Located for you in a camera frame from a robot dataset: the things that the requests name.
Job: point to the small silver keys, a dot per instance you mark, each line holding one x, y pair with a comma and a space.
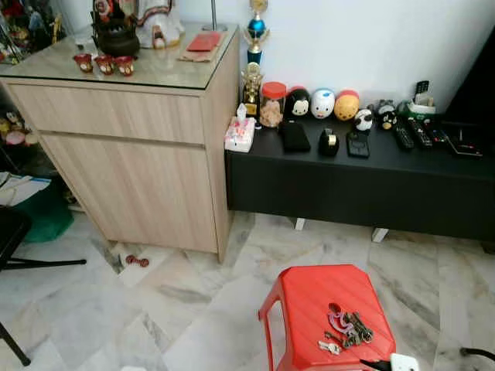
330, 347

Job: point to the black flat box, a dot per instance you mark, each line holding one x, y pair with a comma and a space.
464, 141

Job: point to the black remote control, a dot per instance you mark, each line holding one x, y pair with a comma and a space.
403, 137
420, 132
438, 133

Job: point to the black television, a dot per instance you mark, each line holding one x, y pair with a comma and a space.
478, 85

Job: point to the white green desk holder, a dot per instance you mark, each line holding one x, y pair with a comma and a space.
423, 107

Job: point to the black low TV console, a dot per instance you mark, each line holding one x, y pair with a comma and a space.
356, 189

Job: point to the black key fob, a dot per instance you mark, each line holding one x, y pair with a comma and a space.
358, 145

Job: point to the white panda figurine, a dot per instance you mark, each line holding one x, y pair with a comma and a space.
363, 120

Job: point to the yellow bear plush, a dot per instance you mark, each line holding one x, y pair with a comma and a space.
346, 106

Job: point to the black curved table leg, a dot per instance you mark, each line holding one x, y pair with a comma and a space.
476, 353

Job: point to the black tape dispenser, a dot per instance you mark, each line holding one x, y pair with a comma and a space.
329, 144

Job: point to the white round plush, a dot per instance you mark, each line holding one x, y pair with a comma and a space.
322, 104

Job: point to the dark key bunch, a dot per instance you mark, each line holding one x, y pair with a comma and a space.
360, 331

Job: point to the black wallet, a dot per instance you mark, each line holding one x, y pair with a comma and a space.
294, 137

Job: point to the black mouse plush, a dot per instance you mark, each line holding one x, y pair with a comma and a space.
298, 104

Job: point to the red plastic stool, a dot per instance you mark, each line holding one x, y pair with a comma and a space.
305, 297

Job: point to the glass jar red lid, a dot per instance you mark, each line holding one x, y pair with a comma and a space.
272, 108

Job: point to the pink white tissue box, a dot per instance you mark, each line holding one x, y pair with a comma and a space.
240, 135

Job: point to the blue gold trophy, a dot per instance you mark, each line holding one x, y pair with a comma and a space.
256, 29

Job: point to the metal lamp stand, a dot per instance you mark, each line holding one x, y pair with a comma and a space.
214, 23

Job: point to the red envelope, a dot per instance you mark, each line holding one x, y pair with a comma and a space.
204, 42

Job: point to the brown wooden tray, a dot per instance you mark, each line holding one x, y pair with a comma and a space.
189, 56

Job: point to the light wooden cabinet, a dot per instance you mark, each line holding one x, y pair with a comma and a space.
131, 162

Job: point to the red dumbbell toy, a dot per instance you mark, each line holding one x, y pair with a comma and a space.
137, 261

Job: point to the white porcelain figurine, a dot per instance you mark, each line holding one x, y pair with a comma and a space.
162, 27

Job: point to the small red cup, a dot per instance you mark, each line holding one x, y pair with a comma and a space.
83, 62
104, 65
124, 66

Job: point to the black incense burner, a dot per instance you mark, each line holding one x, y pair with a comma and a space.
116, 37

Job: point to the green bag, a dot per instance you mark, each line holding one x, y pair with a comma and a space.
48, 220

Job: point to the white papers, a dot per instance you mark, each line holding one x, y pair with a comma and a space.
19, 188

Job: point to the black chair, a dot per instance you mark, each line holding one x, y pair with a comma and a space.
11, 228

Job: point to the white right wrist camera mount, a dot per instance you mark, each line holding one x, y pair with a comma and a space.
404, 363

